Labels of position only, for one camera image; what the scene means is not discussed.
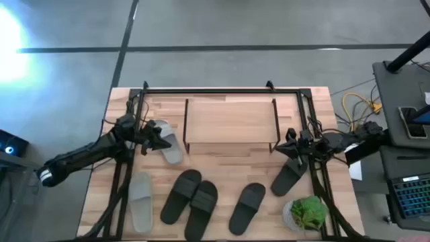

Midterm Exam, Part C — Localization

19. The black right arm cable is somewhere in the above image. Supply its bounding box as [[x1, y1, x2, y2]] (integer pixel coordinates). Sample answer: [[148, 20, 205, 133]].
[[304, 115, 340, 138]]

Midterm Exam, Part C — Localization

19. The thin grey floor cable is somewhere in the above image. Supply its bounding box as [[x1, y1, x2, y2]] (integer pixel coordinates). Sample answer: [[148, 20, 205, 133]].
[[331, 79, 376, 96]]

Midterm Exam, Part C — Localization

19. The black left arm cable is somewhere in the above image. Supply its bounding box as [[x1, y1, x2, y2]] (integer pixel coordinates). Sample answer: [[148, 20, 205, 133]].
[[126, 95, 151, 130]]

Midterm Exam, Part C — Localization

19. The grey rubber slide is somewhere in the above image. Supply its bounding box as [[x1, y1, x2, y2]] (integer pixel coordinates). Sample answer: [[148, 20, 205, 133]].
[[128, 171, 155, 233], [153, 120, 184, 165]]

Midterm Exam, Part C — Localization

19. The black round pole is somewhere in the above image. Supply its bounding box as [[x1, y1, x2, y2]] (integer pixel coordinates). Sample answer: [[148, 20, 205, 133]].
[[385, 32, 430, 73]]

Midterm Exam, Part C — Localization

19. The black device blue screen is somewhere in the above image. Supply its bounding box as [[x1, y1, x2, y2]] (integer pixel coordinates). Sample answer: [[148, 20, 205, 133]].
[[410, 104, 430, 126]]

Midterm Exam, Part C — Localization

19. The black desk bar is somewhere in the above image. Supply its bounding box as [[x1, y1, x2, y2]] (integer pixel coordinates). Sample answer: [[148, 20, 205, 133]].
[[344, 132, 392, 165]]

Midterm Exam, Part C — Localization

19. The black floor cable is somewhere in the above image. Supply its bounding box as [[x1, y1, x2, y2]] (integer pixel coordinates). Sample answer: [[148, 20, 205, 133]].
[[334, 83, 384, 134]]

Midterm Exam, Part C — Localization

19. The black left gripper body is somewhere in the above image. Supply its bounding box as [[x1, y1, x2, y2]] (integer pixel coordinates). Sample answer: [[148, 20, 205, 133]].
[[134, 119, 162, 156]]

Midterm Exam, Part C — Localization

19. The black device with blue light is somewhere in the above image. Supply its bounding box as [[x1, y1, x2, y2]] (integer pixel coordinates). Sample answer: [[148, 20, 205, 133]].
[[0, 129, 30, 158]]

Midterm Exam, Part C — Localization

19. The potted green plant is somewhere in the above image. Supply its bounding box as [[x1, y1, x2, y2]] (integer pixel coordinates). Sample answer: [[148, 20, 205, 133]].
[[282, 196, 329, 233]]

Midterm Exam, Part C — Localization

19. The black rubber slide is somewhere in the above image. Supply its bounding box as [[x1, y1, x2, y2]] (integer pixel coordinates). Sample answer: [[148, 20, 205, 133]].
[[160, 169, 203, 225], [228, 182, 267, 236], [183, 180, 218, 242], [270, 156, 309, 198]]

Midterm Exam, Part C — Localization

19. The white paper sheet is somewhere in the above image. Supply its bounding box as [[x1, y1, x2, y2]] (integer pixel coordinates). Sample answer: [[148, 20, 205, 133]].
[[347, 144, 363, 182]]

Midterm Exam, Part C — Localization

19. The black aluminium rig frame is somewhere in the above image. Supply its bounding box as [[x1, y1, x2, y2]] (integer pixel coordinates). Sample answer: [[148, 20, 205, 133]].
[[75, 80, 370, 242]]

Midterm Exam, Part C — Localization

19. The smartphone with tan case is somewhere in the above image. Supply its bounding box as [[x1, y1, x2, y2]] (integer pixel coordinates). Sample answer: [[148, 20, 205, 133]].
[[398, 106, 429, 140]]

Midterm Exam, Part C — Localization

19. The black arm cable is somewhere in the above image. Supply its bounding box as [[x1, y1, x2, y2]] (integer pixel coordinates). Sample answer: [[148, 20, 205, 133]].
[[126, 95, 151, 130], [304, 115, 340, 138]]

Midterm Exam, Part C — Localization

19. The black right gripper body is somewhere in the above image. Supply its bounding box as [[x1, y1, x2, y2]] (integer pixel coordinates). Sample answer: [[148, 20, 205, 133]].
[[284, 127, 315, 165]]

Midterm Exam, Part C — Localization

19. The dark grey desk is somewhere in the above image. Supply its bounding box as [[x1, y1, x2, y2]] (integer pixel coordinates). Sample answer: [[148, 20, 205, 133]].
[[378, 144, 430, 233]]

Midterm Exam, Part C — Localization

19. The grey side table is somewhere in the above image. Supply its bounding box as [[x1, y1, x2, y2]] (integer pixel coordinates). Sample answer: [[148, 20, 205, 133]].
[[372, 60, 430, 149]]

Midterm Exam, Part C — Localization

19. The yellow floor cable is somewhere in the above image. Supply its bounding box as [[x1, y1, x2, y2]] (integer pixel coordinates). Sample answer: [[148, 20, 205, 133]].
[[341, 92, 383, 132]]

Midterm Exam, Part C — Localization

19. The wooden shelf black metal frame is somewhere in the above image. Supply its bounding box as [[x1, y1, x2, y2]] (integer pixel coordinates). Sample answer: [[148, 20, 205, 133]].
[[182, 97, 282, 155]]

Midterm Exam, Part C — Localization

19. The grey metal stand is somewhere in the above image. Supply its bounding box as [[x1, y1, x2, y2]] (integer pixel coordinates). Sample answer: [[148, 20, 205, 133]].
[[0, 151, 43, 242]]

